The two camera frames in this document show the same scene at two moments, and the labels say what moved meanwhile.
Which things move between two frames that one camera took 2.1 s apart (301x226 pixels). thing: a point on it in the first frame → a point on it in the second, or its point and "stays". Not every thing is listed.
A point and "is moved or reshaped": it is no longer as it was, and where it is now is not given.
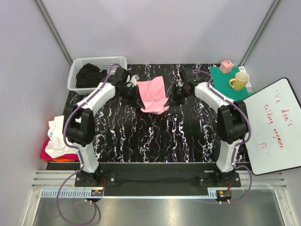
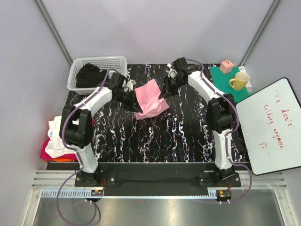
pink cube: (226, 66) stays
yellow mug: (241, 81) stays
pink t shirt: (153, 95) is moved or reshaped
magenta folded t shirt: (46, 156) stays
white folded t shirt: (57, 146) stays
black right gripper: (173, 99) → (167, 90)
